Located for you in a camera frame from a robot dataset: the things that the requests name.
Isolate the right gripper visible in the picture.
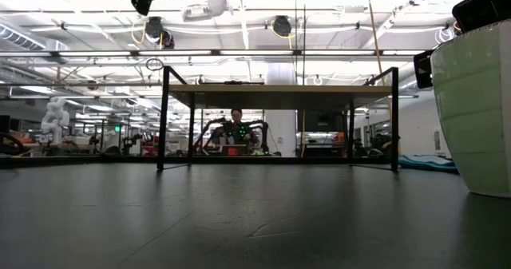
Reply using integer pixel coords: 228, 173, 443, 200
414, 0, 511, 89

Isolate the wooden shelf with black legs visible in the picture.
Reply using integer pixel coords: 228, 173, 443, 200
156, 65, 400, 172

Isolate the green ribbed mug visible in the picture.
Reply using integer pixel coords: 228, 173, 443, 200
430, 19, 511, 199

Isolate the folded blue cloth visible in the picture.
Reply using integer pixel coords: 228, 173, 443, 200
398, 153, 459, 175

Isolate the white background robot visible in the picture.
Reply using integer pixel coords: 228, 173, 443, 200
41, 97, 71, 146

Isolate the person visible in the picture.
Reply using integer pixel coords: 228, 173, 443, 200
217, 108, 260, 156

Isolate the yellow cable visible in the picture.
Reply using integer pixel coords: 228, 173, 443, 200
365, 0, 396, 118

